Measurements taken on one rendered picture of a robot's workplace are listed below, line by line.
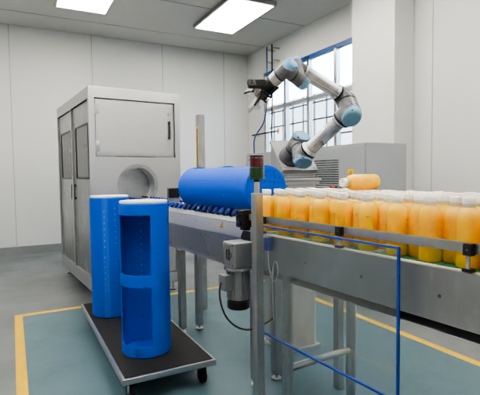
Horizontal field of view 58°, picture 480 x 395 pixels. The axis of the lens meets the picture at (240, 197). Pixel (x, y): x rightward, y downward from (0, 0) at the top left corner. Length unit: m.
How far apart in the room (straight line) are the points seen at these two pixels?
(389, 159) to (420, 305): 2.77
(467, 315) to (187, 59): 7.11
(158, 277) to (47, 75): 5.30
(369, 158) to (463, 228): 2.64
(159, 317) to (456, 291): 1.69
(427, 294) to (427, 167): 3.73
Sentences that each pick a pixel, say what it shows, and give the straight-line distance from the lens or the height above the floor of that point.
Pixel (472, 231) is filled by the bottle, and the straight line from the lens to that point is 1.40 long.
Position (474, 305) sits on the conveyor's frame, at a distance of 1.39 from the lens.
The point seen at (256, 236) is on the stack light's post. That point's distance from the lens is 1.84.
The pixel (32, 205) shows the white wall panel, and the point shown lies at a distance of 7.25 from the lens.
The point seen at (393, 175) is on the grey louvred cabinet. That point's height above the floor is 1.15.
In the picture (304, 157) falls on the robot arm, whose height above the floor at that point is 1.28.
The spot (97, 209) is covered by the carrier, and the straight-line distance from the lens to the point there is 3.29.
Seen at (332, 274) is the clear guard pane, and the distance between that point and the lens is 1.66.
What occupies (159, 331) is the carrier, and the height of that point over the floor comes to 0.29.
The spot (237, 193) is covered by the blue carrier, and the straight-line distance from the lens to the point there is 2.40.
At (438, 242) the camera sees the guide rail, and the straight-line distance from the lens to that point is 1.44.
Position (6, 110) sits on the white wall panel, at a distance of 7.30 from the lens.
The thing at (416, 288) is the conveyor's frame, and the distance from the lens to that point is 1.48.
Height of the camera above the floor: 1.18
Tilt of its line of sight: 3 degrees down
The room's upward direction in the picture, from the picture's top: 1 degrees counter-clockwise
